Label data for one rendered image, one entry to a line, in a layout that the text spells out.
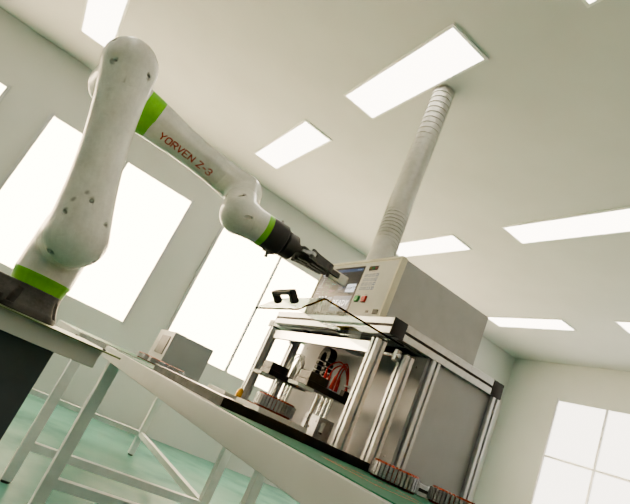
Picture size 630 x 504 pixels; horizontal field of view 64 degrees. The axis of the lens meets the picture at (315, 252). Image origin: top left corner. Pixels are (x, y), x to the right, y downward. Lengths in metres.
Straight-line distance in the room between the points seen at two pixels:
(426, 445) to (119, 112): 1.09
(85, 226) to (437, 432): 0.99
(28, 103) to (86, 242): 5.23
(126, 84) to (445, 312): 1.05
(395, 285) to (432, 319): 0.17
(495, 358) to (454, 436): 7.71
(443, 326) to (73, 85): 5.46
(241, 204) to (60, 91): 5.15
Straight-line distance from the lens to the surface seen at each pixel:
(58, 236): 1.12
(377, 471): 1.16
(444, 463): 1.47
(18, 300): 1.26
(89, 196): 1.13
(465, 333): 1.62
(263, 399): 1.33
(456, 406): 1.47
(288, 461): 0.73
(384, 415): 1.32
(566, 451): 8.52
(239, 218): 1.32
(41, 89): 6.35
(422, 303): 1.50
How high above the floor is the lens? 0.78
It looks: 18 degrees up
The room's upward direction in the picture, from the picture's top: 25 degrees clockwise
